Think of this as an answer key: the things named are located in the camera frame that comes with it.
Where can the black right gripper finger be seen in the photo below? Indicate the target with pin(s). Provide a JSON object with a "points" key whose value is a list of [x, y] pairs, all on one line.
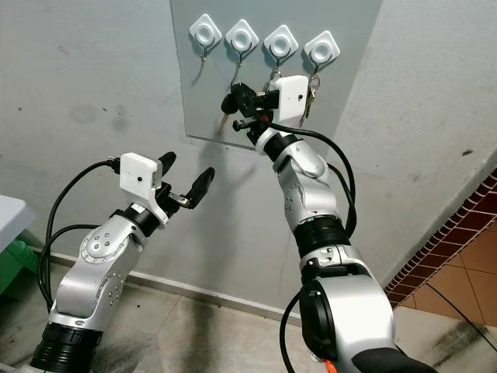
{"points": [[248, 92], [249, 119]]}

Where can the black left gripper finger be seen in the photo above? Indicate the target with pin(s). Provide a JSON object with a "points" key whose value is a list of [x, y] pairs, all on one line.
{"points": [[168, 160], [203, 185]]}

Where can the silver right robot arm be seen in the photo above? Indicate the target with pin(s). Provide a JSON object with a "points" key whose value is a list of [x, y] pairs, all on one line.
{"points": [[349, 311]]}

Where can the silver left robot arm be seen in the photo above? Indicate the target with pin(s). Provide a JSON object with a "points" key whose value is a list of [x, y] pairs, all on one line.
{"points": [[97, 264]]}

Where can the green plastic stool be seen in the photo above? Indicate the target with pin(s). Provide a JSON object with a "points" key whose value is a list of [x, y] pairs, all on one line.
{"points": [[17, 260]]}

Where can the colourful plastic floor toy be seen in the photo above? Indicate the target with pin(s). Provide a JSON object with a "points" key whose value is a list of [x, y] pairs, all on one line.
{"points": [[326, 365]]}

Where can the white wall hook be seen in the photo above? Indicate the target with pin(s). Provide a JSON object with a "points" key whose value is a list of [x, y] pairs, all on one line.
{"points": [[242, 37], [321, 49], [205, 33], [281, 43]]}

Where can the grey wall panel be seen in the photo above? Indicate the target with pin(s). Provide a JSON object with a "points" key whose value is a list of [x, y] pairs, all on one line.
{"points": [[349, 93]]}

